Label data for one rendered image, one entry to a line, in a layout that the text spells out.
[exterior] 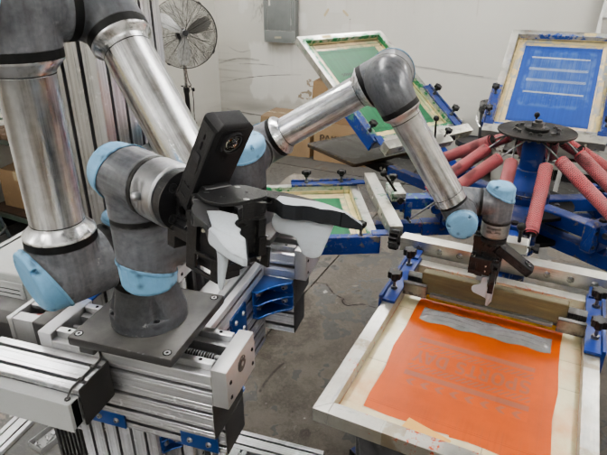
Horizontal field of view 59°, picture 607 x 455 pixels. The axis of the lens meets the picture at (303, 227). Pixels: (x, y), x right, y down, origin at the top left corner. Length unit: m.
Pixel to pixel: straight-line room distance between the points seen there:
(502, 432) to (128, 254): 0.95
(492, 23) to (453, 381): 4.53
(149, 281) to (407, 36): 5.26
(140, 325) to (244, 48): 5.74
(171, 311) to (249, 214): 0.57
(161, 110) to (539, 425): 1.06
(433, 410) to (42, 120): 1.02
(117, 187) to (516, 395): 1.10
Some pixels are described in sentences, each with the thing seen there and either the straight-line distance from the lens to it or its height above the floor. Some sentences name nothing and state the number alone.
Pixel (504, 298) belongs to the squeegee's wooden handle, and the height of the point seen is 1.03.
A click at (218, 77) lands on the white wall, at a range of 6.88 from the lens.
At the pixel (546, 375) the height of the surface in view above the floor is 0.96.
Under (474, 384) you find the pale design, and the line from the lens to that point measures 1.46.
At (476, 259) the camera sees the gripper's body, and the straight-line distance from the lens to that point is 1.59.
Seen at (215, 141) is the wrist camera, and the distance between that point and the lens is 0.52.
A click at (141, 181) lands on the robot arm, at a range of 0.62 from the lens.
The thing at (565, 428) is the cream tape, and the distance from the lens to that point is 1.42.
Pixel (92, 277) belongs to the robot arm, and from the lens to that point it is 0.97.
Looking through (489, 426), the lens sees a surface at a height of 0.96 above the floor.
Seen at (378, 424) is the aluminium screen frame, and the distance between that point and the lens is 1.27.
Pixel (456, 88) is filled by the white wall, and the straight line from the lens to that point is 5.77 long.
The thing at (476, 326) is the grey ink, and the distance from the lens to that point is 1.66.
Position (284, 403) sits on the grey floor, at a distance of 2.73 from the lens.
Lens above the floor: 1.89
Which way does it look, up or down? 26 degrees down
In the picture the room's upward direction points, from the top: straight up
